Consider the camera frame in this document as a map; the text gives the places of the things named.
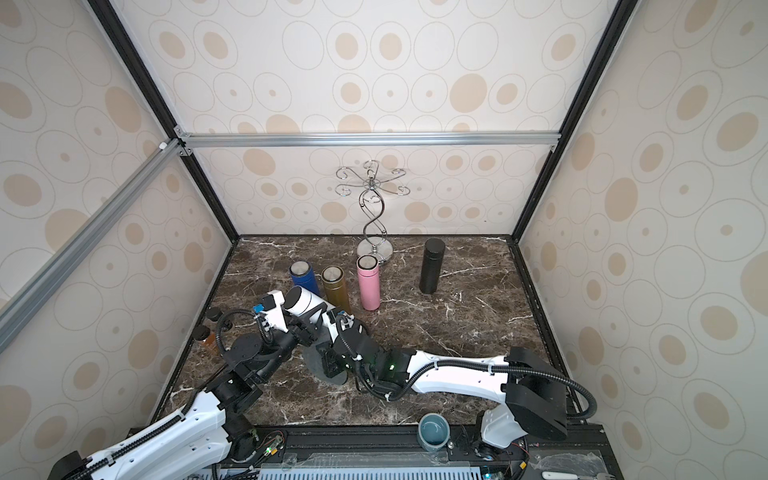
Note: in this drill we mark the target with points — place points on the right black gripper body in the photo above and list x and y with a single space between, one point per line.
335 346

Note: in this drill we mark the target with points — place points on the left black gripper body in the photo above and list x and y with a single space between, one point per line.
280 352

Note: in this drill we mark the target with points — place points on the white thermos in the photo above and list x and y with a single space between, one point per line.
299 300

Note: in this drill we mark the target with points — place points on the pink thermos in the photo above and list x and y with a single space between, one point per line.
369 282

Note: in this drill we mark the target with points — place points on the black thermos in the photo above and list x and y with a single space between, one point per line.
433 255

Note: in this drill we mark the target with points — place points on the grey wiping cloth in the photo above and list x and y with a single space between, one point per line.
313 362

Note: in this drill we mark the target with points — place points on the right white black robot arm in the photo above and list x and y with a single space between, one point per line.
531 396

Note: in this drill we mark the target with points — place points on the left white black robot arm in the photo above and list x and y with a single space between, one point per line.
211 427

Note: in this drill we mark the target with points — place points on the blue thermos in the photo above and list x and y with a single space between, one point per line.
302 274

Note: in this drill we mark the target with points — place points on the gold thermos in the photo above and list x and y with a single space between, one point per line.
335 287

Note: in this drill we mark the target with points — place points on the amber spice jar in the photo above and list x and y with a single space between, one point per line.
205 336

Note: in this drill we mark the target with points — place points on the teal ceramic mug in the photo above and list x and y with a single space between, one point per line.
433 432

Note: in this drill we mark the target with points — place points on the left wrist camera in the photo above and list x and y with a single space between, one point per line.
269 313

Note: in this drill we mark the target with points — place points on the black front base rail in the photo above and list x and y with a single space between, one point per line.
393 452

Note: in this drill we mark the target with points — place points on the silver wire cup stand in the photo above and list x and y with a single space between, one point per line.
372 181

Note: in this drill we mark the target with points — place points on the horizontal aluminium rail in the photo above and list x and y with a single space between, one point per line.
380 139

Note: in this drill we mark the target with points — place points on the left diagonal aluminium rail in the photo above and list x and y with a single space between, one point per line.
39 289

